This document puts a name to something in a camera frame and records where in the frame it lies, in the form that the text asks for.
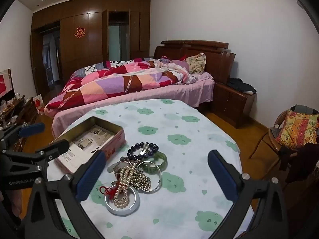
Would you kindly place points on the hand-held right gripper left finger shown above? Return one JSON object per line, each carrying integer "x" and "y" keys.
{"x": 91, "y": 174}

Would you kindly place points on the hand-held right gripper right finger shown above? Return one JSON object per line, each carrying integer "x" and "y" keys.
{"x": 221, "y": 176}

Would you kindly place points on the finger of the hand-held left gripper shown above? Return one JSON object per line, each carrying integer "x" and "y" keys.
{"x": 56, "y": 148}
{"x": 32, "y": 129}

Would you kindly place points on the red knot charm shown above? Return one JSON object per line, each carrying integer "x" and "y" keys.
{"x": 107, "y": 190}

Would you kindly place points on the silver wristwatch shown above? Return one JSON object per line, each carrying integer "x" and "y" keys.
{"x": 117, "y": 168}

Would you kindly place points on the white jade bangle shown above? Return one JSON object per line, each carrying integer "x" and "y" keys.
{"x": 109, "y": 208}

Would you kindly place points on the pink tin box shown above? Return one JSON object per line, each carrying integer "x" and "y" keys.
{"x": 117, "y": 139}

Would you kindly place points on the thin silver bangle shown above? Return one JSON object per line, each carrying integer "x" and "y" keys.
{"x": 159, "y": 183}

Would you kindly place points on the wooden cabinet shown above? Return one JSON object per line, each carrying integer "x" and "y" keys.
{"x": 27, "y": 109}

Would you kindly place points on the white shopping bag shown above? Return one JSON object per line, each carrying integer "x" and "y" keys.
{"x": 38, "y": 104}

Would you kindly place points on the white cup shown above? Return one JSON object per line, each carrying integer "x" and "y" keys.
{"x": 17, "y": 96}

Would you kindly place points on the television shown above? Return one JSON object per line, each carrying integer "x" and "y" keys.
{"x": 5, "y": 84}

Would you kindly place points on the wicker chair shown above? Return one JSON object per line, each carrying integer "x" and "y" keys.
{"x": 271, "y": 139}

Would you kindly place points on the wooden nightstand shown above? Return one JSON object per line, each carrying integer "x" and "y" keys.
{"x": 229, "y": 104}

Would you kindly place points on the green cloud print tablecloth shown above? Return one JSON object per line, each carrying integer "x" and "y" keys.
{"x": 174, "y": 119}

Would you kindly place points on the dark garment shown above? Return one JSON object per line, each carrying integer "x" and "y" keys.
{"x": 299, "y": 161}

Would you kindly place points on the colourful patterned cushion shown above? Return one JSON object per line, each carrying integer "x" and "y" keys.
{"x": 299, "y": 129}

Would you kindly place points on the dark folded clothes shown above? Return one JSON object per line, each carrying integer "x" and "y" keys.
{"x": 240, "y": 84}

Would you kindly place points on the wooden wardrobe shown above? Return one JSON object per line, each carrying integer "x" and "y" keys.
{"x": 84, "y": 44}

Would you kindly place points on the bed with pink sheet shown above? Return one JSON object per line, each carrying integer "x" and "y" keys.
{"x": 174, "y": 89}

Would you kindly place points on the red paper decoration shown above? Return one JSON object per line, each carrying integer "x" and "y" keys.
{"x": 79, "y": 32}

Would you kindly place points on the wooden headboard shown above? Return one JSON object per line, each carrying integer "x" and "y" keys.
{"x": 219, "y": 62}

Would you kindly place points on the floral pillow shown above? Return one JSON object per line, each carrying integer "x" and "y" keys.
{"x": 197, "y": 62}

